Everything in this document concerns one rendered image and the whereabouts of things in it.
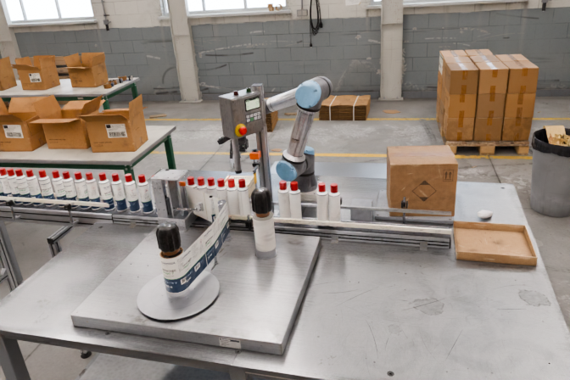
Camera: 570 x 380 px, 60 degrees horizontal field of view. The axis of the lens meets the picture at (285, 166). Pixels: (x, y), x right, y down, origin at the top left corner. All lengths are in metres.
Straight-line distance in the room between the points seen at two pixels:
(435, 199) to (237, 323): 1.12
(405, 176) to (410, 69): 5.30
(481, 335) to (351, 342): 0.43
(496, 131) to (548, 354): 3.90
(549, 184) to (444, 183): 2.04
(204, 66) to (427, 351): 6.86
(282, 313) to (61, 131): 2.79
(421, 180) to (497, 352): 0.88
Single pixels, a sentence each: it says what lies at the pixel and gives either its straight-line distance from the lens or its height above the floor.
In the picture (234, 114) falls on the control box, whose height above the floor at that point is 1.40.
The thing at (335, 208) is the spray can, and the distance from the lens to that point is 2.21.
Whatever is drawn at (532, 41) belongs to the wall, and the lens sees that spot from 7.70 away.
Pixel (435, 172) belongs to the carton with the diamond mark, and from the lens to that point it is 2.34.
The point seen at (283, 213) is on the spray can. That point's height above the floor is 0.94.
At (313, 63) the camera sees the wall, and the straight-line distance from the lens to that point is 7.63.
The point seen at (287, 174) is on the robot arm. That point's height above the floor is 1.03.
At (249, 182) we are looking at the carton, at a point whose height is 0.91.
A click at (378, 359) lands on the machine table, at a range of 1.70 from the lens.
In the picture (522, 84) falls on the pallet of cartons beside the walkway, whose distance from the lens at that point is 5.43.
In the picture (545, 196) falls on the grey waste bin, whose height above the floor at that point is 0.17.
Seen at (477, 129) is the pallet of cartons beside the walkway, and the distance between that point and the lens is 5.48.
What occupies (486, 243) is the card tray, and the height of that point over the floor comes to 0.83.
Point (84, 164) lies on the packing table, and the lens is 3.93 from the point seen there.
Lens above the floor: 2.01
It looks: 23 degrees down
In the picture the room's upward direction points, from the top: 4 degrees counter-clockwise
